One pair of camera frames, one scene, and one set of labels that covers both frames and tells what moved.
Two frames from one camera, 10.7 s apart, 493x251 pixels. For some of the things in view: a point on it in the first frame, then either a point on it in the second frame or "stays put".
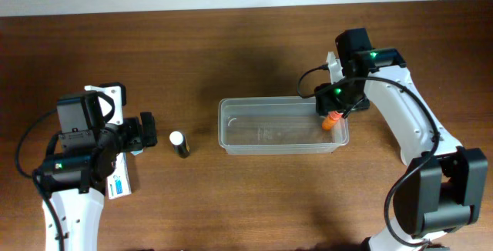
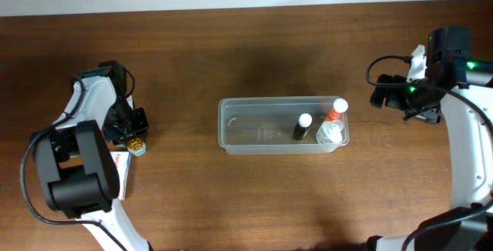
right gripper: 340,105 → 389,92
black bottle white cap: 179,144 → 305,120
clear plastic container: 276,125 stays put
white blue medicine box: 119,184 stays put
